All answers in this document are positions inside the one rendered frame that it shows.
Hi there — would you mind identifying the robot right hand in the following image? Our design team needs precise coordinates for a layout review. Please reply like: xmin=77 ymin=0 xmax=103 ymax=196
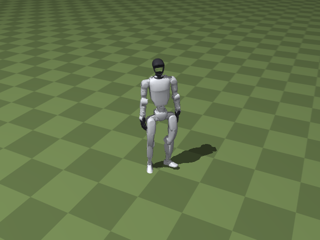
xmin=140 ymin=117 xmax=147 ymax=131

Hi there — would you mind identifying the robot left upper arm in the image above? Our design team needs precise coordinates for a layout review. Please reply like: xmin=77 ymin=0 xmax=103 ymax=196
xmin=168 ymin=76 xmax=180 ymax=101

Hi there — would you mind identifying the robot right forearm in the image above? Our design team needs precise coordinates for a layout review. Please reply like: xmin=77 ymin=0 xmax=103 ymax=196
xmin=139 ymin=99 xmax=147 ymax=121

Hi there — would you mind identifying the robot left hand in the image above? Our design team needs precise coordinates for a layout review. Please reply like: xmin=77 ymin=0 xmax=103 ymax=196
xmin=175 ymin=110 xmax=181 ymax=122

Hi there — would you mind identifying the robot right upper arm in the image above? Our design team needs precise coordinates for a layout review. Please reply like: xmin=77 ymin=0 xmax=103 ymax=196
xmin=140 ymin=79 xmax=150 ymax=105

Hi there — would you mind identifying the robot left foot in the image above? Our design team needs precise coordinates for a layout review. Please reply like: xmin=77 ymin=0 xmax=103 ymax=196
xmin=163 ymin=159 xmax=178 ymax=168

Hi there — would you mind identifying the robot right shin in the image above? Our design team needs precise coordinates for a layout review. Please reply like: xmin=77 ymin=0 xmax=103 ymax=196
xmin=147 ymin=145 xmax=153 ymax=165

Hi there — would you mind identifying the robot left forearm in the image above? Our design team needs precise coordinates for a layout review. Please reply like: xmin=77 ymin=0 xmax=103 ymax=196
xmin=173 ymin=98 xmax=181 ymax=113

